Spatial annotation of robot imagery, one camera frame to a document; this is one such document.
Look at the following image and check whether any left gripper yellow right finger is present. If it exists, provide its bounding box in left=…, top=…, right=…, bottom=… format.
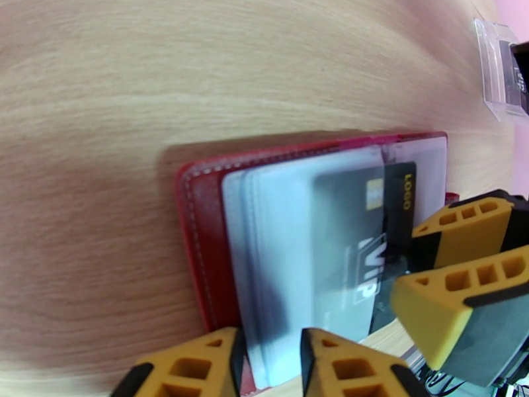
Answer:
left=300, top=327, right=430, bottom=397

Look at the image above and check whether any red leather card holder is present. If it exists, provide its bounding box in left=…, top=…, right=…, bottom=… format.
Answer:
left=174, top=131, right=460, bottom=397

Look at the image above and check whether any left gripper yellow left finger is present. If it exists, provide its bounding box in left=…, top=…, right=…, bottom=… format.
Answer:
left=109, top=327, right=248, bottom=397

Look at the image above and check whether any clear plastic card box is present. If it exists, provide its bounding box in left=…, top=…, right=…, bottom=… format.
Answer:
left=473, top=17, right=529, bottom=122

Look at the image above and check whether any black VIP credit card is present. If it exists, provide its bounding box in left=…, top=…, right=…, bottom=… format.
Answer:
left=311, top=159, right=417, bottom=343
left=497, top=39, right=529, bottom=116

